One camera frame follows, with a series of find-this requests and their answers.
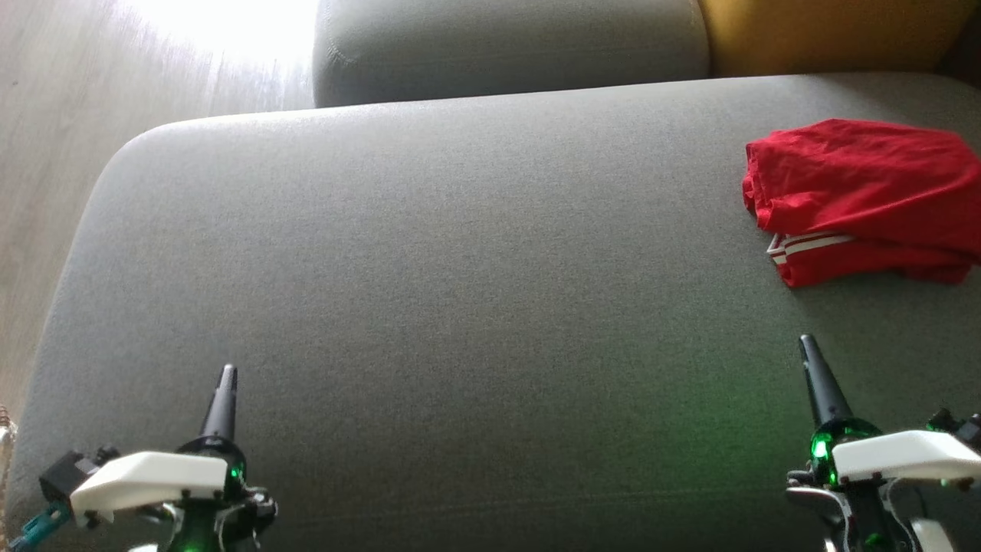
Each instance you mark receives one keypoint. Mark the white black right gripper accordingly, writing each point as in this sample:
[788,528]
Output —
[904,456]

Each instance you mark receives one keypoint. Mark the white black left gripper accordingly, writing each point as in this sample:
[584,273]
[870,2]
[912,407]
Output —
[146,483]

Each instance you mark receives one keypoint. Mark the red shorts with white stripes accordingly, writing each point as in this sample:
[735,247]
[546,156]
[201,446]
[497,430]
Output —
[843,264]

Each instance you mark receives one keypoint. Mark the red white basketball jersey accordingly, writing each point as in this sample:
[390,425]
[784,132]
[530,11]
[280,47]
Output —
[866,176]

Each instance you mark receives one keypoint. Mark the beige coiled object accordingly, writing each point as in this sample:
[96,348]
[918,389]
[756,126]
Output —
[6,437]

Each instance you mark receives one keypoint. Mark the grey fabric sofa seat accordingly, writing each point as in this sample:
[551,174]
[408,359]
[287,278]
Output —
[460,307]

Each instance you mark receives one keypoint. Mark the mustard yellow sofa cushion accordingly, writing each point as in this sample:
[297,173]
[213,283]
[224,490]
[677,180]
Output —
[828,34]

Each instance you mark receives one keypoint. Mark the grey sofa back cushion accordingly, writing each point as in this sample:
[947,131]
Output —
[498,46]

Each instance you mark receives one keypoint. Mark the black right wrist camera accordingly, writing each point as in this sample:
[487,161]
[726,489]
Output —
[958,428]

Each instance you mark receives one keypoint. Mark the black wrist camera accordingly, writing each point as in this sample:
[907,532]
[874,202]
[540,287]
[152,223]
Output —
[958,428]
[65,479]

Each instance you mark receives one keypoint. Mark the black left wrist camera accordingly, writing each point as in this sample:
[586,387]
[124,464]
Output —
[65,479]

